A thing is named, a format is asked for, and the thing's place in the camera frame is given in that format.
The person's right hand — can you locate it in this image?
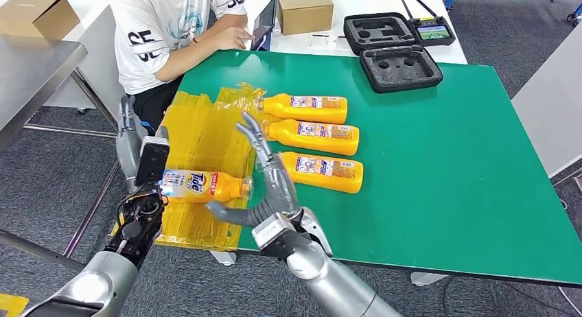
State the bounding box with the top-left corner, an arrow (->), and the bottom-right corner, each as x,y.
213,27 -> 255,51

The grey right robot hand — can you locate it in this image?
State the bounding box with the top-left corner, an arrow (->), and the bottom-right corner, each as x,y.
205,111 -> 303,228

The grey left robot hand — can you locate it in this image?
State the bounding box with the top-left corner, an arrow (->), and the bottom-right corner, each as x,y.
115,95 -> 170,196

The orange detergent bottle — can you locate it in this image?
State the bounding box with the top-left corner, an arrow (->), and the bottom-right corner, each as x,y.
259,119 -> 360,156
275,151 -> 364,194
257,93 -> 348,125
160,169 -> 253,204

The dark tablet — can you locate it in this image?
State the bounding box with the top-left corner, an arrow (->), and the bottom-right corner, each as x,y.
250,0 -> 277,51

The yellow plastic sheet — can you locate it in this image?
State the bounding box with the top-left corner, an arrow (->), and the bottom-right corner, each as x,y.
108,83 -> 267,253

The cardboard box with yellow label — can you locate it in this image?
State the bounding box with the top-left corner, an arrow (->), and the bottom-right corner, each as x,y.
275,0 -> 335,36

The person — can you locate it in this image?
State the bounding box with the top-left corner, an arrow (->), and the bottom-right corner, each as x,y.
108,0 -> 255,132

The clear plastic stand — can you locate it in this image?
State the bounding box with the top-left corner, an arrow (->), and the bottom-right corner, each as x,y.
309,32 -> 348,51

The steel table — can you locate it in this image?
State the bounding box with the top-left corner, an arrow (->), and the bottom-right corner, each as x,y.
0,34 -> 132,272

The plain cardboard box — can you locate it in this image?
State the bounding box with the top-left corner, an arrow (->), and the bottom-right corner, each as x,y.
0,0 -> 81,41

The black foam-lined case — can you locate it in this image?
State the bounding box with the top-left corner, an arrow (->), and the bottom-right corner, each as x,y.
343,12 -> 444,95

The black remote controller with screen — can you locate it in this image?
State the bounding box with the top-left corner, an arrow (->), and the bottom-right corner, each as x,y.
401,0 -> 456,47

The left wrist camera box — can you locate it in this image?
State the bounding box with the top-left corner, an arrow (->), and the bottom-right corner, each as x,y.
135,135 -> 171,187

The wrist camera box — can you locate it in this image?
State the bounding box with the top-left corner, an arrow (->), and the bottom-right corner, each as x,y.
251,212 -> 314,261
135,135 -> 171,187

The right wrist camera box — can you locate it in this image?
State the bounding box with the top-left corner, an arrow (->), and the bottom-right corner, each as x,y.
251,212 -> 314,261

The grey floor cable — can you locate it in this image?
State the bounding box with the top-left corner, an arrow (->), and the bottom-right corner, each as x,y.
558,286 -> 582,315

